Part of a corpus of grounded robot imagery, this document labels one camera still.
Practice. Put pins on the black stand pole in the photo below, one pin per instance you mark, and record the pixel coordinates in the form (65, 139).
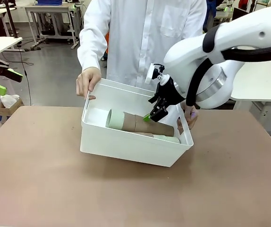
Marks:
(11, 21)

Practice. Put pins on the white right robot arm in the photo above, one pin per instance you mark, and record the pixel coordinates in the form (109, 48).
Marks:
(197, 56)

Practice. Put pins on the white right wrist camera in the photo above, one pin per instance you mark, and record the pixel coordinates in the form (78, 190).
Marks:
(153, 72)

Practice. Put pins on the white crumpled tissue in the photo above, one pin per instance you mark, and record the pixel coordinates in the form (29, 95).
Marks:
(9, 99)

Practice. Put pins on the black computer monitor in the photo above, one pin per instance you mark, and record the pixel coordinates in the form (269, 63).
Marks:
(240, 13)

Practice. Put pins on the person in white shirt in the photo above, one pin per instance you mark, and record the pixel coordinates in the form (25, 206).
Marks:
(135, 35)

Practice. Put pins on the person's left hand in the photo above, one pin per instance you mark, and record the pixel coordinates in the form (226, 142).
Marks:
(192, 118)

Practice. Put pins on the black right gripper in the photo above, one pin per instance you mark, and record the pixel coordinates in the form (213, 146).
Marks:
(169, 93)

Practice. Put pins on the cardboard box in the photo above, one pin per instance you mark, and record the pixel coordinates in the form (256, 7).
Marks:
(10, 111)

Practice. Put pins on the person's right forearm white sleeve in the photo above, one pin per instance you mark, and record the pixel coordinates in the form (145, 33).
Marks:
(90, 49)

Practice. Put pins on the person's right hand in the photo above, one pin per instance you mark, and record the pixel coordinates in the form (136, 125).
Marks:
(88, 78)

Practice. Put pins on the white plastic basket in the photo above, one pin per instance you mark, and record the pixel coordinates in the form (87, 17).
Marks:
(126, 146)

